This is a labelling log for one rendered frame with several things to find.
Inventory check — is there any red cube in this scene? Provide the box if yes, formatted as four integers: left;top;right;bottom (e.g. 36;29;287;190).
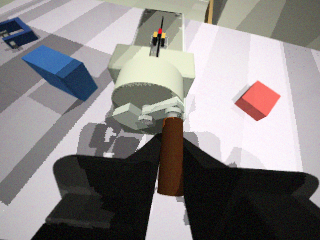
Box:
234;80;281;121

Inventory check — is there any blue block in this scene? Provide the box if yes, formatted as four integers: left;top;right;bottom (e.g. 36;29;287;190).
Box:
21;45;98;101

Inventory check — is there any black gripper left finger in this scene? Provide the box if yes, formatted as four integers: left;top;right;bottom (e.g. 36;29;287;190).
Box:
52;133;162;240

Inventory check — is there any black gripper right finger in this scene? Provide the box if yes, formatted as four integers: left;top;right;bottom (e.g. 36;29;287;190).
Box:
183;137;319;240

